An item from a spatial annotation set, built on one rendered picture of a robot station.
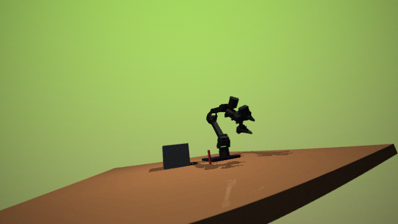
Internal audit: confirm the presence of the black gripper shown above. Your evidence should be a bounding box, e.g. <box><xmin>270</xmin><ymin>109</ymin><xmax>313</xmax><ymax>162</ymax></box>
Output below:
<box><xmin>230</xmin><ymin>105</ymin><xmax>255</xmax><ymax>134</ymax></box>

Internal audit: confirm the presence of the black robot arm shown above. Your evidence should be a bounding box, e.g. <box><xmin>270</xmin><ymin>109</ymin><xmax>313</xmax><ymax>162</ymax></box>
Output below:
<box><xmin>206</xmin><ymin>96</ymin><xmax>239</xmax><ymax>157</ymax></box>

